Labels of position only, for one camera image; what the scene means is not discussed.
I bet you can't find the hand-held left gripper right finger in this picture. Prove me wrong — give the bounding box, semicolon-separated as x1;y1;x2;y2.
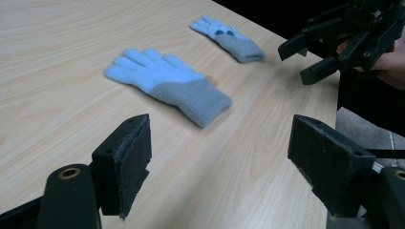
287;114;376;219

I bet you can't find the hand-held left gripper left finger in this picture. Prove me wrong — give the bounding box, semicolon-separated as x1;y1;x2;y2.
91;114;153;220

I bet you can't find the light blue grey knit glove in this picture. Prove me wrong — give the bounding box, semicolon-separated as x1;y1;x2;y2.
189;14;266;64
104;47;234;129

